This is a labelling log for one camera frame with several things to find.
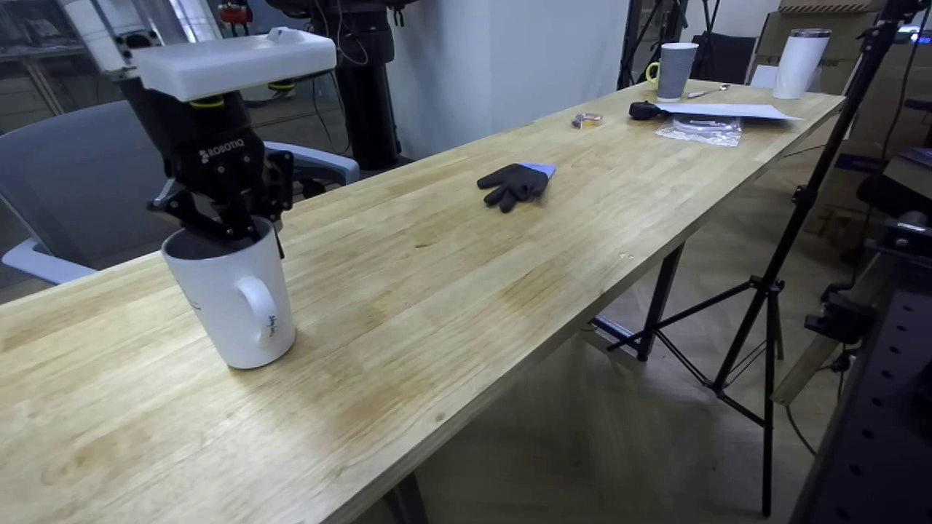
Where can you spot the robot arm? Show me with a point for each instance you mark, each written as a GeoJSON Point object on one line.
{"type": "Point", "coordinates": [113, 31]}

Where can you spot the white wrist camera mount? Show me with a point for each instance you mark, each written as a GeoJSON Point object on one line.
{"type": "Point", "coordinates": [212, 68]}

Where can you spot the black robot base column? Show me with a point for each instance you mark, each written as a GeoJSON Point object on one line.
{"type": "Point", "coordinates": [363, 34]}

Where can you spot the black camera tripod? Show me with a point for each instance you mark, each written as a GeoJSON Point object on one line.
{"type": "Point", "coordinates": [764, 306]}

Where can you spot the black table leg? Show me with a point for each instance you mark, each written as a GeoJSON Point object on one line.
{"type": "Point", "coordinates": [661, 301]}

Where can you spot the small black round object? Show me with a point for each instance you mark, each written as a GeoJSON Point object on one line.
{"type": "Point", "coordinates": [646, 111]}

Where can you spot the black perforated equipment rack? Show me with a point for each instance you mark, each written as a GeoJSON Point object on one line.
{"type": "Point", "coordinates": [876, 464]}

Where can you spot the grey office chair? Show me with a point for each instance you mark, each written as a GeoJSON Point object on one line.
{"type": "Point", "coordinates": [82, 181]}

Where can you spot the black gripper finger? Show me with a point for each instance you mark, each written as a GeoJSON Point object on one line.
{"type": "Point", "coordinates": [270, 210]}
{"type": "Point", "coordinates": [195, 210]}

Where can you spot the white tumbler cup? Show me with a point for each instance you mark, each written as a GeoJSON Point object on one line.
{"type": "Point", "coordinates": [800, 61]}

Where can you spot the white paper sheet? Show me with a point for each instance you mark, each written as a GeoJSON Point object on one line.
{"type": "Point", "coordinates": [729, 111]}

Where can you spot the black work glove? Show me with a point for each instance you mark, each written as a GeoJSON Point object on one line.
{"type": "Point", "coordinates": [518, 185]}

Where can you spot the white ceramic mug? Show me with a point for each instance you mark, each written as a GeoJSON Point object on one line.
{"type": "Point", "coordinates": [238, 290]}

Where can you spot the grey paper cup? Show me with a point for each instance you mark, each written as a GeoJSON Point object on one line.
{"type": "Point", "coordinates": [677, 61]}

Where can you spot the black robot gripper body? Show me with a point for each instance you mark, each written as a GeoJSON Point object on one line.
{"type": "Point", "coordinates": [212, 146]}

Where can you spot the clear plastic bag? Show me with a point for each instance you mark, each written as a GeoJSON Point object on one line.
{"type": "Point", "coordinates": [713, 132]}

